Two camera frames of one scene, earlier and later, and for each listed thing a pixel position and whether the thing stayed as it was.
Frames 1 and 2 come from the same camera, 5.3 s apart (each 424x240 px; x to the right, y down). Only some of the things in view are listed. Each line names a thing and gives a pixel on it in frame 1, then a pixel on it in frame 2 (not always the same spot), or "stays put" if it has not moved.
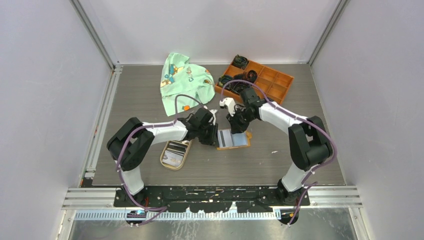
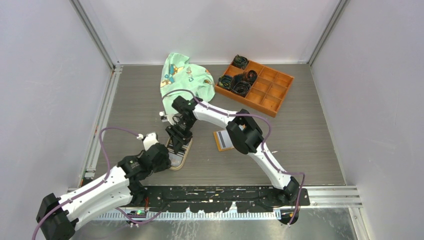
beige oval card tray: x=174 y=154 stays put
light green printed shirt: x=179 y=77 stays put
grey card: x=224 y=138 stays put
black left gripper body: x=207 y=134 → x=164 y=165
